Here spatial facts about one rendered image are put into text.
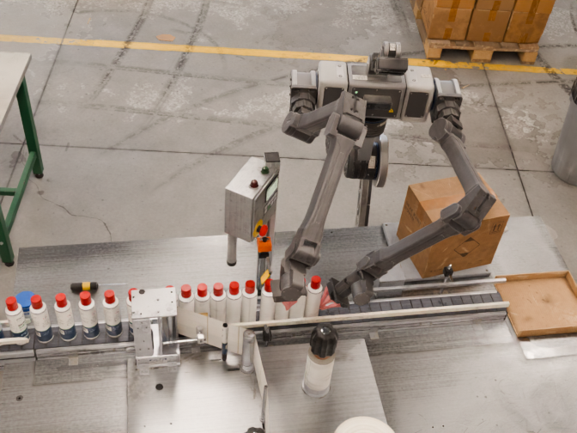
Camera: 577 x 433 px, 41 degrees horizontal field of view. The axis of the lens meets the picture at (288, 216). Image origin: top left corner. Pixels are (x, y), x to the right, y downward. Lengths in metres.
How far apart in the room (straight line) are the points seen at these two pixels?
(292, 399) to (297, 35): 3.71
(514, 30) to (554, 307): 3.11
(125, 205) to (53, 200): 0.40
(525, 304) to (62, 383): 1.67
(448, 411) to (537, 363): 0.40
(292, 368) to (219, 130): 2.52
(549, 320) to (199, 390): 1.31
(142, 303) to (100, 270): 0.55
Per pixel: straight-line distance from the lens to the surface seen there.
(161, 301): 2.38
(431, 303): 2.82
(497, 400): 2.71
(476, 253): 2.96
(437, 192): 2.88
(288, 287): 2.10
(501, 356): 2.81
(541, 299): 3.03
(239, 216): 2.29
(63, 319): 2.56
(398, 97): 2.67
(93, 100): 5.09
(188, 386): 2.52
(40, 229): 4.27
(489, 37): 5.76
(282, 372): 2.55
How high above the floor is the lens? 3.00
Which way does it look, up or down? 45 degrees down
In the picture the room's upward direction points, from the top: 6 degrees clockwise
